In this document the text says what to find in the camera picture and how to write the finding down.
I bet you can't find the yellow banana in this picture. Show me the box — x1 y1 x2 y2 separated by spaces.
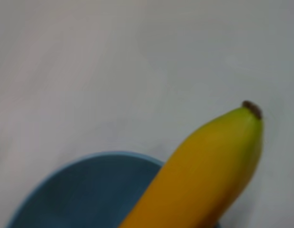
118 100 264 228

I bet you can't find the blue plastic bowl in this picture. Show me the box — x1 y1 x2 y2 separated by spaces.
5 151 221 228

